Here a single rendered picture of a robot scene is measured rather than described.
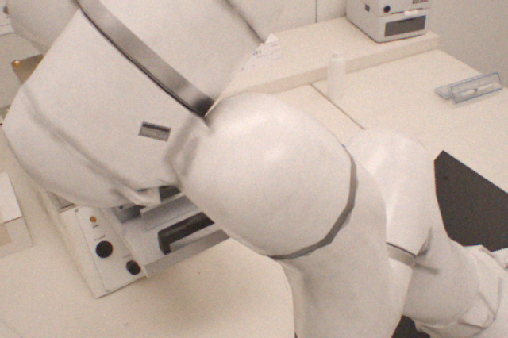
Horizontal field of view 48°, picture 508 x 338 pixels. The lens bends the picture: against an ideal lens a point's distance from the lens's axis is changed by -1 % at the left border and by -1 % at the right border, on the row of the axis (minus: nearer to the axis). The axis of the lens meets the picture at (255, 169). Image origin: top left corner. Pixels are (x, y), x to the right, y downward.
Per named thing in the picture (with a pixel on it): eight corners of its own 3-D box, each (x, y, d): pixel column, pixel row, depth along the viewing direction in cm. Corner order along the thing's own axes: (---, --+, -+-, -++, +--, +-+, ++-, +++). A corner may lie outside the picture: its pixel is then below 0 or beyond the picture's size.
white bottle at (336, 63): (344, 100, 169) (347, 55, 160) (327, 100, 170) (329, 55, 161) (343, 91, 173) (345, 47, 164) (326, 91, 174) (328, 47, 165)
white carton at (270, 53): (199, 66, 180) (197, 44, 176) (262, 48, 189) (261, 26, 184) (217, 81, 172) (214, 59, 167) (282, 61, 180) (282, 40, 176)
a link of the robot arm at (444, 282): (500, 193, 73) (421, 112, 56) (466, 336, 70) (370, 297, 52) (421, 184, 81) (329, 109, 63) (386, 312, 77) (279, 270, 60)
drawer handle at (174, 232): (159, 248, 92) (155, 230, 90) (237, 212, 99) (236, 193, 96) (164, 255, 91) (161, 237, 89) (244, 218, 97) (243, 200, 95)
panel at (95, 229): (105, 294, 113) (71, 209, 108) (233, 232, 126) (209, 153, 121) (107, 297, 111) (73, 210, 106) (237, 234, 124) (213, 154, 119)
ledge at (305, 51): (174, 70, 188) (172, 57, 186) (385, 17, 216) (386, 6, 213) (208, 112, 167) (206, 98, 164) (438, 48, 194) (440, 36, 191)
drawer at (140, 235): (83, 187, 112) (74, 155, 107) (182, 148, 121) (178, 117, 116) (148, 282, 92) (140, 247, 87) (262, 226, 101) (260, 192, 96)
